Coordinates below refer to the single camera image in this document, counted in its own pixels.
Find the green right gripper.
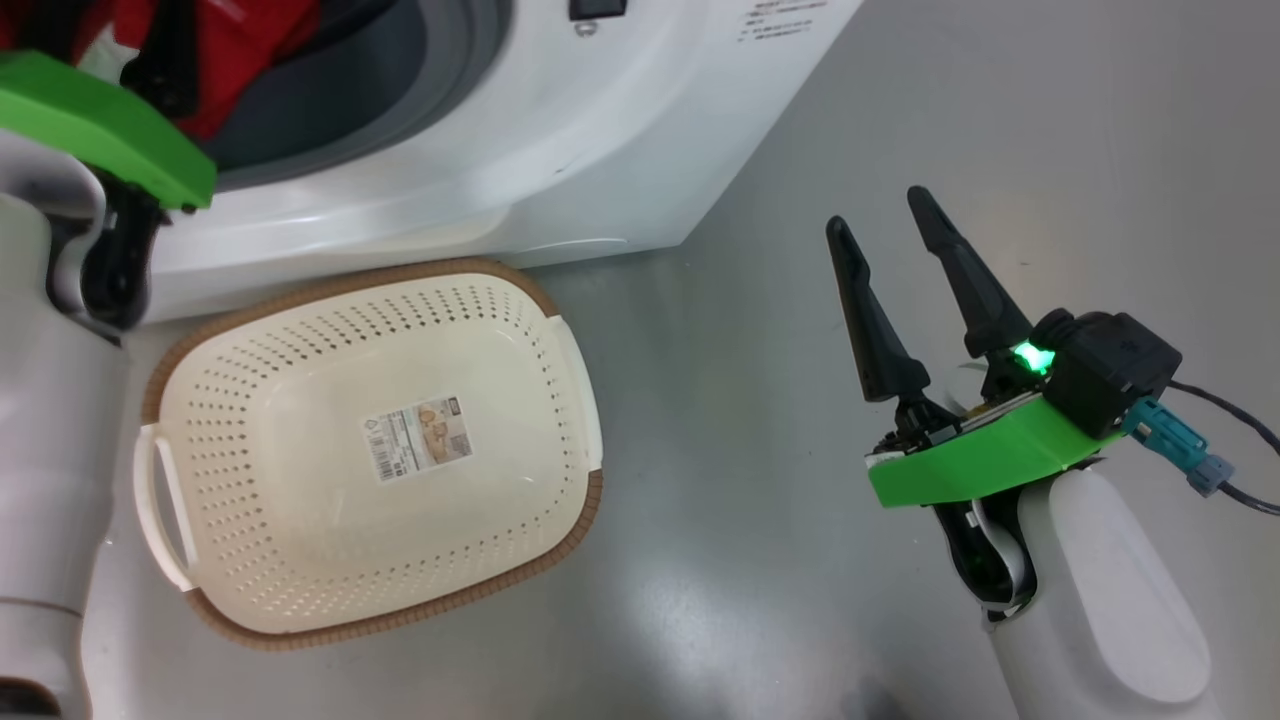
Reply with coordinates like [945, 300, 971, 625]
[825, 185, 1127, 623]

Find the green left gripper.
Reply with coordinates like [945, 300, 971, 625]
[0, 0, 219, 332]

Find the red and white garment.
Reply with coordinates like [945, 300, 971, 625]
[0, 0, 323, 143]

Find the white front-load washing machine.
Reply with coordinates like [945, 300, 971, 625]
[130, 0, 867, 323]

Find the cream perforated basket brown rim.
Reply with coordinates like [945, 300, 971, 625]
[133, 257, 605, 652]

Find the product label sticker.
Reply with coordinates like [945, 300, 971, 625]
[361, 396, 472, 485]

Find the teal cable connector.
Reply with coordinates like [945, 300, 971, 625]
[1124, 396, 1237, 499]

